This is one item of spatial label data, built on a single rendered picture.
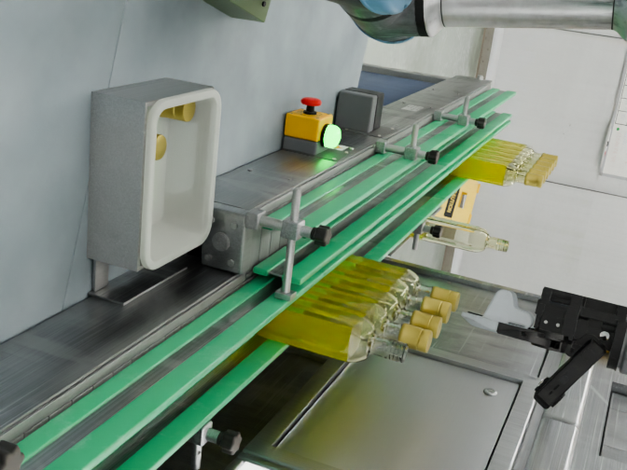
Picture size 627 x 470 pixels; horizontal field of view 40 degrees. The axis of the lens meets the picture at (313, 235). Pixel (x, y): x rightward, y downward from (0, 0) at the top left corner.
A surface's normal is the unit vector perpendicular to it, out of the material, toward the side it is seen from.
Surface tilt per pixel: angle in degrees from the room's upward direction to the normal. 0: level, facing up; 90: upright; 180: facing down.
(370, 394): 90
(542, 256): 90
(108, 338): 90
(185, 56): 0
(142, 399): 90
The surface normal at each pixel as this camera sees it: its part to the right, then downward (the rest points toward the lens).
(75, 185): 0.92, 0.23
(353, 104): -0.38, 0.26
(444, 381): 0.11, -0.94
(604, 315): -0.32, -0.07
